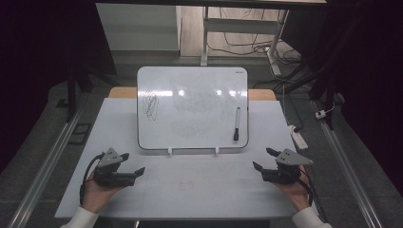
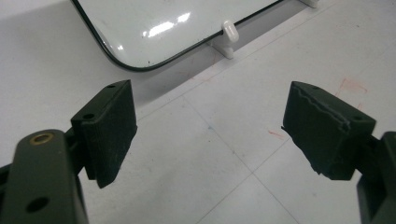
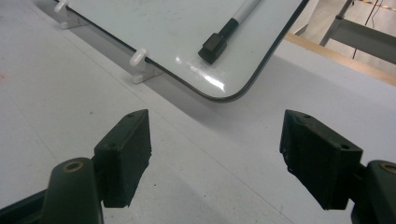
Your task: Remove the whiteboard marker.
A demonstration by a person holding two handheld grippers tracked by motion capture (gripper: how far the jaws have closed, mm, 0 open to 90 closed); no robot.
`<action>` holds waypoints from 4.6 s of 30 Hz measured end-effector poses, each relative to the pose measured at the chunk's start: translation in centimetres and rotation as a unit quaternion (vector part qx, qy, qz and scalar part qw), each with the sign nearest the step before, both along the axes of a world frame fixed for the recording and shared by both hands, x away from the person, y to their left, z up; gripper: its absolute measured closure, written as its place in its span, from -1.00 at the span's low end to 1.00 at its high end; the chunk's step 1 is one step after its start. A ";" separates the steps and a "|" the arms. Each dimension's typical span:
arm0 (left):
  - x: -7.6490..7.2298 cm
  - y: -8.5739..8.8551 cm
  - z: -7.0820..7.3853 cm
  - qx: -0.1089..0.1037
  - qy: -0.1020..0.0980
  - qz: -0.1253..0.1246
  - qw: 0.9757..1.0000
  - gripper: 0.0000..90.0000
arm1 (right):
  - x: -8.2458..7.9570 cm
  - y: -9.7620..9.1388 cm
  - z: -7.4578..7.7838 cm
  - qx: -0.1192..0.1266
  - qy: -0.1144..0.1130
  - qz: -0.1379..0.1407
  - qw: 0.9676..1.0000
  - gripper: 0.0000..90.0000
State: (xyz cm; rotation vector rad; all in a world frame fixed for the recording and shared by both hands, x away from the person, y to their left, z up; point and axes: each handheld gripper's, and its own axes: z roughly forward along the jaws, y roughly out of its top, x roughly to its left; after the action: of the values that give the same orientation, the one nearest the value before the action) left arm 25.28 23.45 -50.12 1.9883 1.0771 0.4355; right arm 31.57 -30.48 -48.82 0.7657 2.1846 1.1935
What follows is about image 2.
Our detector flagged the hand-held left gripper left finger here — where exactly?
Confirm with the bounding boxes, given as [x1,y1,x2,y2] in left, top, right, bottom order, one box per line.
[70,79,138,189]

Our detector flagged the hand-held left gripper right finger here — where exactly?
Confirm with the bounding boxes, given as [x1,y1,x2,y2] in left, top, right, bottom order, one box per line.
[281,80,377,181]

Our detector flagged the white whiteboard with black rim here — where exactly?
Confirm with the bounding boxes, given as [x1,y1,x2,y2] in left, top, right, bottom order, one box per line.
[70,0,286,73]

